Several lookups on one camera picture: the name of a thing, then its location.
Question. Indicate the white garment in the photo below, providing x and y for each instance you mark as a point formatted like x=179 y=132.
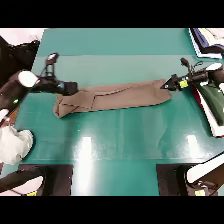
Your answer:
x=216 y=128
x=13 y=145
x=196 y=46

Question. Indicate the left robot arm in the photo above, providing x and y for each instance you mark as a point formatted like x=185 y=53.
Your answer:
x=26 y=79

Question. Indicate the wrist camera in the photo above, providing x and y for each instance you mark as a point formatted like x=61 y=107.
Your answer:
x=187 y=66
x=51 y=65

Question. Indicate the black garment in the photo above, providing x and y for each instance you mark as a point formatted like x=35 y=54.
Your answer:
x=15 y=56

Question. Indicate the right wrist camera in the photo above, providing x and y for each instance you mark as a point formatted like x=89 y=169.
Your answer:
x=187 y=66

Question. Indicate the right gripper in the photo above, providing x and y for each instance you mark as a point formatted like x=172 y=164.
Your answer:
x=175 y=83

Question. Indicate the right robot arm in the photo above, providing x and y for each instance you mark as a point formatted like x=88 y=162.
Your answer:
x=206 y=170

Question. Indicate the green garment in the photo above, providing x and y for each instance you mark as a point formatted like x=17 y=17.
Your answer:
x=213 y=98

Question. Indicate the brown garment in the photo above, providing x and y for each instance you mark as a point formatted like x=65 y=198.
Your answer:
x=133 y=95

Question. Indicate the dark blue garment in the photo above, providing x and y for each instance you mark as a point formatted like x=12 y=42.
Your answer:
x=208 y=45

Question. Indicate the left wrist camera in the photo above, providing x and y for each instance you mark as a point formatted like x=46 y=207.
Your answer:
x=51 y=65

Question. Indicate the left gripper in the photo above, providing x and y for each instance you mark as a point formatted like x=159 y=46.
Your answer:
x=65 y=88

